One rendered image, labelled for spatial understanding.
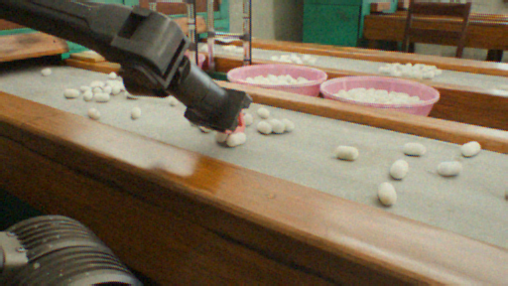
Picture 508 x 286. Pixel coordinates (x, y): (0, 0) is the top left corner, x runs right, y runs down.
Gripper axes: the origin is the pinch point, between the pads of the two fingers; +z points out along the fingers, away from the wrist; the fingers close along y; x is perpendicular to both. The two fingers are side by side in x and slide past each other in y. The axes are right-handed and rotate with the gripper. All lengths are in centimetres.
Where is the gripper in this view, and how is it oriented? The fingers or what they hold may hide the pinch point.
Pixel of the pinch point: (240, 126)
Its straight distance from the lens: 72.1
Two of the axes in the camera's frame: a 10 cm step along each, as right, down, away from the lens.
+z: 4.5, 3.7, 8.1
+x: -3.8, 9.0, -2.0
